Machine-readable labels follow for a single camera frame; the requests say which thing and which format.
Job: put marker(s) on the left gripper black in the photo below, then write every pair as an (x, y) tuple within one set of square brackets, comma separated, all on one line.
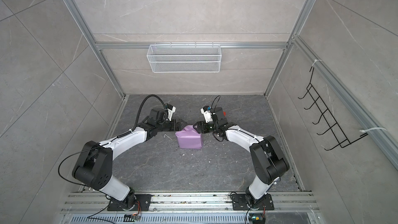
[(175, 128)]

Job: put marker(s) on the black wire hook rack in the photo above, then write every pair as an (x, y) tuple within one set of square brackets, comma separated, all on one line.
[(340, 139)]

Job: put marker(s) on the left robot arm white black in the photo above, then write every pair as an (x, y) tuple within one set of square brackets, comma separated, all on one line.
[(94, 166)]

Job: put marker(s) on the pink wrapping paper sheet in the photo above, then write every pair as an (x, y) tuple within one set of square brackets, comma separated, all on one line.
[(189, 138)]

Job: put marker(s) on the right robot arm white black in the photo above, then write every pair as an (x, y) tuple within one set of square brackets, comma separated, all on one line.
[(269, 161)]

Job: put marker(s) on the aluminium rail base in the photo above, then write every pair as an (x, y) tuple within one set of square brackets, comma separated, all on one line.
[(193, 208)]

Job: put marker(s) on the white wire mesh basket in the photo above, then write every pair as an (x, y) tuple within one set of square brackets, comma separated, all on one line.
[(184, 58)]

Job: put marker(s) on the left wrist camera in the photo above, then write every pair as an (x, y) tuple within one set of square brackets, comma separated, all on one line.
[(170, 109)]

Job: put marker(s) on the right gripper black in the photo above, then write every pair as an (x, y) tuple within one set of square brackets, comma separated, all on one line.
[(203, 128)]

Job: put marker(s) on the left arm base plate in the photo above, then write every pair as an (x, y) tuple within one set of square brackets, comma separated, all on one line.
[(131, 203)]

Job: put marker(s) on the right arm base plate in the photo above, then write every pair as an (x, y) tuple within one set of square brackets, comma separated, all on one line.
[(244, 202)]

